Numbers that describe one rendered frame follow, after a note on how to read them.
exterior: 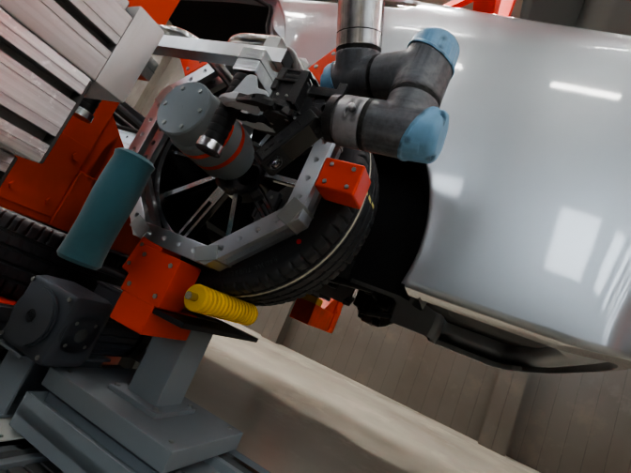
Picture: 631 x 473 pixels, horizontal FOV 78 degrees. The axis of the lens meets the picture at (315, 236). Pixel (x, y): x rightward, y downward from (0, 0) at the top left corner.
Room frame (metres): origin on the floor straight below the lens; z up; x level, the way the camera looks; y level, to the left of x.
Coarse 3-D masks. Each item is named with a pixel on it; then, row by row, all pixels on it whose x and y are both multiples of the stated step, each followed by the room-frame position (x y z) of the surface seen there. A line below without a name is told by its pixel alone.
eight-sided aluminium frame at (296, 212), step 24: (192, 72) 0.95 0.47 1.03; (144, 144) 0.97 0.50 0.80; (312, 168) 0.77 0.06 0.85; (144, 192) 0.95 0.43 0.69; (312, 192) 0.77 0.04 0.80; (144, 216) 0.92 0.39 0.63; (288, 216) 0.77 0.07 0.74; (312, 216) 0.81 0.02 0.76; (168, 240) 0.88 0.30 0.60; (192, 240) 0.85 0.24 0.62; (240, 240) 0.86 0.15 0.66; (264, 240) 0.83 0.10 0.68; (216, 264) 0.84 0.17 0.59
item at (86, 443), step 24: (24, 408) 0.96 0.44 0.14; (48, 408) 0.94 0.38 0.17; (72, 408) 0.98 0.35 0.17; (24, 432) 0.95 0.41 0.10; (48, 432) 0.92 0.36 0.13; (72, 432) 0.90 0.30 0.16; (96, 432) 0.94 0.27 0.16; (48, 456) 0.91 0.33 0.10; (72, 456) 0.89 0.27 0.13; (96, 456) 0.87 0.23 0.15; (120, 456) 0.91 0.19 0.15; (216, 456) 1.06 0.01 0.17; (240, 456) 1.13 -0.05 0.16
